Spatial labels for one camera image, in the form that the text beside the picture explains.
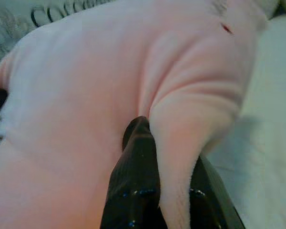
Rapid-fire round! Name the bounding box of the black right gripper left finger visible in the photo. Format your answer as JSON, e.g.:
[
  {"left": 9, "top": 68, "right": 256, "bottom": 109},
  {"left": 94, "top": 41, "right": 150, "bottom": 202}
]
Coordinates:
[{"left": 99, "top": 115, "right": 168, "bottom": 229}]

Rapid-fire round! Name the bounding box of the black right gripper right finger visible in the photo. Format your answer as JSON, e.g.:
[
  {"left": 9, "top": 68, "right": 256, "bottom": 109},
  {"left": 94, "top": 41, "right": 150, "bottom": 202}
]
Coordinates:
[{"left": 187, "top": 154, "right": 246, "bottom": 229}]

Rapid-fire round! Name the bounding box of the pink pillow with cartoon patch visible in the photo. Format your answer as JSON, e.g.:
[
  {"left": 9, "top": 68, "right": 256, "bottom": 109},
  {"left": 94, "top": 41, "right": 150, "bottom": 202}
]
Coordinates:
[{"left": 0, "top": 0, "right": 281, "bottom": 229}]

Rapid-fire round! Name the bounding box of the white quilted mattress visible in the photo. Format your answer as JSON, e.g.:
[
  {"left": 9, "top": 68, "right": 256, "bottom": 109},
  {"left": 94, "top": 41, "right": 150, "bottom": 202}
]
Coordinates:
[{"left": 202, "top": 11, "right": 286, "bottom": 229}]

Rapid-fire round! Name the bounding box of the grey printed scroll pattern fabric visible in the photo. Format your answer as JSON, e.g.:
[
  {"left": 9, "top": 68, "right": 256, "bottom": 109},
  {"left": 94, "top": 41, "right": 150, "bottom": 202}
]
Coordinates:
[{"left": 0, "top": 0, "right": 117, "bottom": 153}]

